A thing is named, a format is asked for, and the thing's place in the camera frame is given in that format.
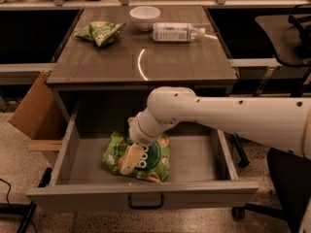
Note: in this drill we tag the grey wooden cabinet counter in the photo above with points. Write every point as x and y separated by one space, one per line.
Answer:
135 59

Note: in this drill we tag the black office chair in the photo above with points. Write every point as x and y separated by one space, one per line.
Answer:
291 178

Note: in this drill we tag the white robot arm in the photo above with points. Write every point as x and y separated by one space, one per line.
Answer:
280 123

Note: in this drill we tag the clear plastic water bottle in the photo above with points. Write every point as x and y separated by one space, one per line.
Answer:
175 32

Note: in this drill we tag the black table leg right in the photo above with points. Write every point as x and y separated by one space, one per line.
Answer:
244 161

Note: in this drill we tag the white bowl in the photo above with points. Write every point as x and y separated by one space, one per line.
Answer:
144 17

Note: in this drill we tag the brown cardboard box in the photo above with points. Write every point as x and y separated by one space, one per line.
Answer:
39 118

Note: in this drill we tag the crumpled green chip bag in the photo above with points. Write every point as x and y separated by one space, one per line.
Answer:
101 33

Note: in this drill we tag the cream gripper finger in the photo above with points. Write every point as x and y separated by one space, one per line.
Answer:
132 156
131 123

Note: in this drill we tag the black stand leg left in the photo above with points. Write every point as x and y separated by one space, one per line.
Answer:
26 211

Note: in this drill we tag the black drawer handle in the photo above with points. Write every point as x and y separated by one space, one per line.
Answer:
145 202

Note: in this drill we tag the green rice chip bag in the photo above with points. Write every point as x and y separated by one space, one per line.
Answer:
152 167

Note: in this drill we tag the grey open drawer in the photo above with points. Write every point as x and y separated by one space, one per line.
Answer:
202 173

